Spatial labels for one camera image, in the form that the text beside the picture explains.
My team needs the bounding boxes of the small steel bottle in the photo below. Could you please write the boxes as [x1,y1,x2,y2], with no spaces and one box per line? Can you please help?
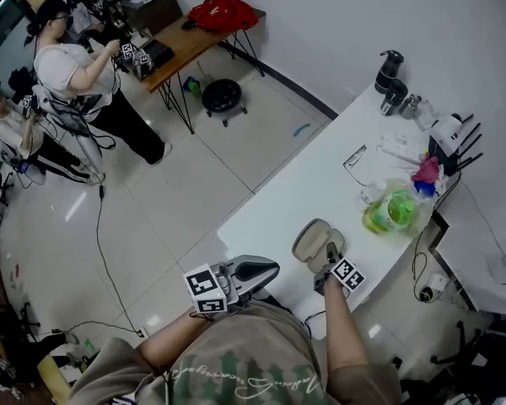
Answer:
[398,93,423,121]

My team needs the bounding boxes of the person's right forearm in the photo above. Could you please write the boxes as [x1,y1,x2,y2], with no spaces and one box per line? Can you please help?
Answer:
[321,277,371,377]

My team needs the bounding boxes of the person's left forearm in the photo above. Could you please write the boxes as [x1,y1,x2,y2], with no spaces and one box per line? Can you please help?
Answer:
[136,308,221,375]

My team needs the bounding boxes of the black cabinet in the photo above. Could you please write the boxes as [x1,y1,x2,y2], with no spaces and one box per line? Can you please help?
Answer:
[121,0,186,38]

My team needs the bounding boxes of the tall black water bottle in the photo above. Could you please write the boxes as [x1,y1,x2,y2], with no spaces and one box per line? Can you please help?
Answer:
[373,49,406,95]

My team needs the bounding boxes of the green and blue toy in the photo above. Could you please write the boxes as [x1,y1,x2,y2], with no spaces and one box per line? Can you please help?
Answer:
[181,75,203,100]

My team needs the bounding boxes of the small black box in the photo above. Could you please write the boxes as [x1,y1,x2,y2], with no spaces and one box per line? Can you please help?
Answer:
[141,38,175,70]

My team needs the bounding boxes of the small clear bottle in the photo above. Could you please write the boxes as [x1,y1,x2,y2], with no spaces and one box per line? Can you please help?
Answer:
[358,182,384,207]

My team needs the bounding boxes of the clear plastic packet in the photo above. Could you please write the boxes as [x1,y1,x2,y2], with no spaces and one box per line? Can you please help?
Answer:
[412,99,443,133]

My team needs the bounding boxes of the white wall notice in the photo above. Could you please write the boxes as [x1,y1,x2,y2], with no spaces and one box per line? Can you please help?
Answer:
[486,252,506,287]

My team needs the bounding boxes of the beige glasses case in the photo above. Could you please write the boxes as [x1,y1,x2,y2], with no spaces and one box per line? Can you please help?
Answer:
[291,218,347,274]

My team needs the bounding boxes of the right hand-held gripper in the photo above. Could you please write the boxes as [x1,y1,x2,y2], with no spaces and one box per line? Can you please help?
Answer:
[312,241,367,300]

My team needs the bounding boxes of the pink cloth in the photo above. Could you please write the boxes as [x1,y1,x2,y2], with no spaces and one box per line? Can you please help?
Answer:
[410,154,443,185]

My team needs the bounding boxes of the black-framed eyeglasses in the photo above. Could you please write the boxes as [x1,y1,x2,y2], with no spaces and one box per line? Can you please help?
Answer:
[342,143,369,186]

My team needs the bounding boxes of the black round stool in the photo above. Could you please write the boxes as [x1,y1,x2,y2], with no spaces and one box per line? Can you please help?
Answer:
[201,78,250,127]

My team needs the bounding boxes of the green bottle in plastic bag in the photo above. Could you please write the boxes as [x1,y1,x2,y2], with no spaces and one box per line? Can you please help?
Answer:
[359,177,436,239]

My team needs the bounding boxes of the white power strip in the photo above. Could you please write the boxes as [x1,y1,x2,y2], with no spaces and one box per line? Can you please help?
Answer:
[376,134,432,165]

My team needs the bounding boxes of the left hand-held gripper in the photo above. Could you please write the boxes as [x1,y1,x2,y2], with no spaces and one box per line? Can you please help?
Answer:
[182,254,281,316]

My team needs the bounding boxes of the white socket box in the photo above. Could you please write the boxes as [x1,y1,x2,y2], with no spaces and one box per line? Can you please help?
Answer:
[427,270,451,294]

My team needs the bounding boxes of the wooden table black legs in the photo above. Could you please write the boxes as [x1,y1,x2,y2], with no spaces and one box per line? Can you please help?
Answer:
[140,8,267,136]

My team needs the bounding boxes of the black and white box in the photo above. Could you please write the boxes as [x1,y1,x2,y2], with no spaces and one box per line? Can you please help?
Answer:
[427,114,466,177]

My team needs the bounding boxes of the black office chair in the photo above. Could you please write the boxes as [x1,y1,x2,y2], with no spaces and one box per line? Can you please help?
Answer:
[428,318,506,380]

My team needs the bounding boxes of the red bag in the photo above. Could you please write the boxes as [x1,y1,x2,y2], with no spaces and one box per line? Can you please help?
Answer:
[187,0,261,34]

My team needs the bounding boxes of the black tumbler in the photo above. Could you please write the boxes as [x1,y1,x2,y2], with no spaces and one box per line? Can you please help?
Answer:
[379,78,410,117]

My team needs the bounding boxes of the black floor cable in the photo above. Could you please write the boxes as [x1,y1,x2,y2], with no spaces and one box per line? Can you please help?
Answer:
[94,183,148,338]

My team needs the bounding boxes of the person's beige printed shirt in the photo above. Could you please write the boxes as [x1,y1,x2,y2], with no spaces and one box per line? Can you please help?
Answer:
[66,300,402,405]

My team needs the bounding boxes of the blue cloth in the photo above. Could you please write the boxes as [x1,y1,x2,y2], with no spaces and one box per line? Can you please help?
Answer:
[412,178,439,198]

